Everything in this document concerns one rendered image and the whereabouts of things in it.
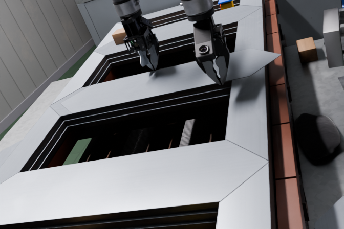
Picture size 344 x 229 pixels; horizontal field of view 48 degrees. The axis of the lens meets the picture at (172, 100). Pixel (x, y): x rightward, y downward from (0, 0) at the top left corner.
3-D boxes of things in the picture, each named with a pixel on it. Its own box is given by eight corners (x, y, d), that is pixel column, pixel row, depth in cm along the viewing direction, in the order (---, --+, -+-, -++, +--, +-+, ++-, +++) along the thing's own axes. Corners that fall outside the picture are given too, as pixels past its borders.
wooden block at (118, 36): (115, 45, 168) (111, 35, 166) (121, 39, 173) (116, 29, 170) (139, 40, 163) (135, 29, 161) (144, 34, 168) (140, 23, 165)
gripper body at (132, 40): (129, 56, 124) (114, 21, 118) (136, 45, 131) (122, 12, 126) (151, 51, 122) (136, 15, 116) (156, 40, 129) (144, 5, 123)
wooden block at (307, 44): (318, 60, 138) (316, 47, 136) (300, 64, 140) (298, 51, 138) (314, 48, 146) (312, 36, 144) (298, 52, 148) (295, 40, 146)
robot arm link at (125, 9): (117, -1, 124) (140, -8, 121) (123, 12, 126) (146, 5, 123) (110, 7, 117) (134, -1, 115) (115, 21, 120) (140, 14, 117)
